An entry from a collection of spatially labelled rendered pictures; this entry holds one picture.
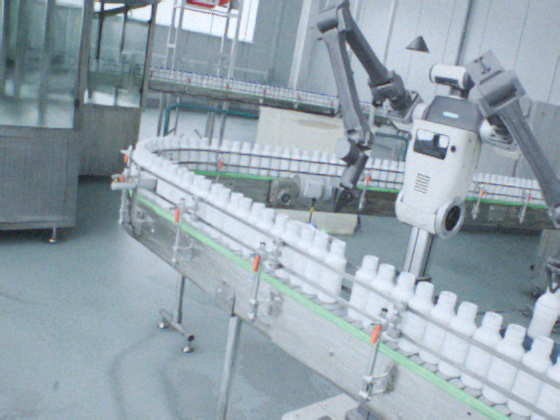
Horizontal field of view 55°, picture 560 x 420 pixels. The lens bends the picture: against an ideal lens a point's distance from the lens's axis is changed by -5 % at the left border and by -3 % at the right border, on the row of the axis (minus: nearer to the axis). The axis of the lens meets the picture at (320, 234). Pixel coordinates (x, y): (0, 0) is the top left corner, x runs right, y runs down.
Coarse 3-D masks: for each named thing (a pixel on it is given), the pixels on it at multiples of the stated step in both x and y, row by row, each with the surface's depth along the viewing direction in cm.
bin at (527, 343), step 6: (516, 324) 174; (504, 330) 169; (504, 336) 171; (522, 342) 174; (528, 342) 172; (558, 342) 165; (528, 348) 172; (552, 348) 166; (558, 348) 165; (552, 354) 166; (558, 354) 165; (552, 360) 166
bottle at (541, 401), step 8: (552, 368) 105; (552, 376) 103; (544, 384) 105; (544, 392) 105; (552, 392) 103; (544, 400) 105; (552, 400) 103; (544, 408) 104; (552, 408) 103; (536, 416) 106
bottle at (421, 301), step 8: (416, 288) 128; (424, 288) 126; (432, 288) 126; (416, 296) 127; (424, 296) 126; (416, 304) 126; (424, 304) 126; (432, 304) 128; (408, 312) 128; (424, 312) 126; (408, 320) 128; (416, 320) 127; (424, 320) 127; (408, 328) 128; (416, 328) 127; (424, 328) 128; (416, 336) 128; (400, 344) 130; (408, 344) 128; (408, 352) 129; (416, 352) 129
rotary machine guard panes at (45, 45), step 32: (0, 0) 344; (32, 0) 357; (64, 0) 371; (0, 32) 351; (32, 32) 364; (64, 32) 378; (0, 64) 357; (32, 64) 371; (64, 64) 385; (0, 96) 363; (32, 96) 377; (64, 96) 393
